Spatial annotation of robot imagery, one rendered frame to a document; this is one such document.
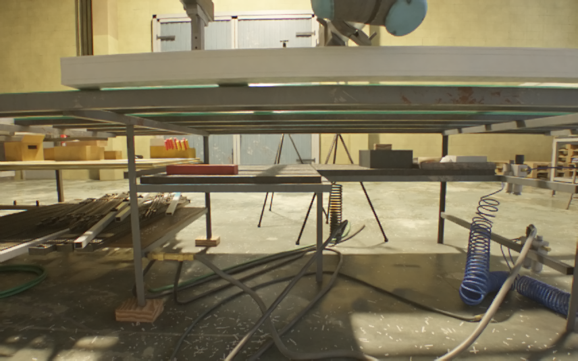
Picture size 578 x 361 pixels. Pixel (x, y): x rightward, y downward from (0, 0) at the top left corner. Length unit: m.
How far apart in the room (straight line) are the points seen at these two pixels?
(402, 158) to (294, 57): 1.06
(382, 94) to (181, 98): 0.52
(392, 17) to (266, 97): 0.34
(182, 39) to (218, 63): 7.44
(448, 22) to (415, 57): 7.95
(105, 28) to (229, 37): 2.93
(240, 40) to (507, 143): 7.06
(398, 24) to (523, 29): 8.99
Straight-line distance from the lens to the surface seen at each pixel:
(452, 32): 8.70
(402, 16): 0.70
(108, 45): 8.59
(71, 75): 0.96
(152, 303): 1.45
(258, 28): 7.86
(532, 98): 1.00
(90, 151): 2.12
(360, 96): 0.80
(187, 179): 1.23
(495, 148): 8.84
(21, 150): 2.48
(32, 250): 1.49
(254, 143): 7.31
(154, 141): 2.23
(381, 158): 1.65
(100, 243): 1.44
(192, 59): 0.81
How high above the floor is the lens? 0.69
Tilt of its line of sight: 6 degrees down
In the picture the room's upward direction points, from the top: straight up
